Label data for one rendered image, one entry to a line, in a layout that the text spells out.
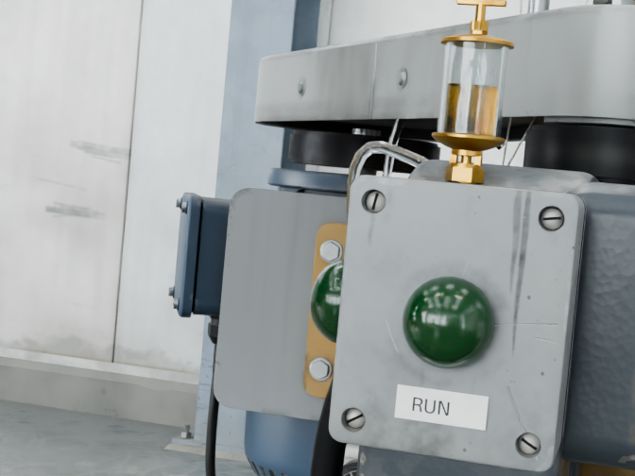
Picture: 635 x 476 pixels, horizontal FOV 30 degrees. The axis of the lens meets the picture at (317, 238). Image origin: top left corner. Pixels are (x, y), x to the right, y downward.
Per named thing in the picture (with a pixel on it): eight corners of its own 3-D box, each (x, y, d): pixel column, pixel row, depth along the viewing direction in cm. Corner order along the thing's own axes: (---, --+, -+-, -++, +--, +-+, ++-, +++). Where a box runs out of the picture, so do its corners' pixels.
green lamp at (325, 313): (295, 344, 41) (303, 257, 41) (318, 334, 44) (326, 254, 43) (368, 353, 40) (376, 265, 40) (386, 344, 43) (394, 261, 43)
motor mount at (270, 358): (204, 408, 86) (224, 185, 85) (234, 394, 92) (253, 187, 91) (603, 467, 79) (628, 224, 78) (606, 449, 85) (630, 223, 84)
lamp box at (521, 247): (326, 441, 40) (351, 173, 39) (357, 417, 44) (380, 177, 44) (552, 475, 38) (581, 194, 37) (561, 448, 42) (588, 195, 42)
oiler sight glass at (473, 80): (431, 130, 46) (440, 40, 46) (442, 134, 48) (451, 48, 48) (496, 136, 45) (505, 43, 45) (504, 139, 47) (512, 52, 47)
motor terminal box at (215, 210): (169, 351, 87) (183, 194, 87) (164, 331, 97) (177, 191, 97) (280, 357, 89) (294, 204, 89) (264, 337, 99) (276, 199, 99)
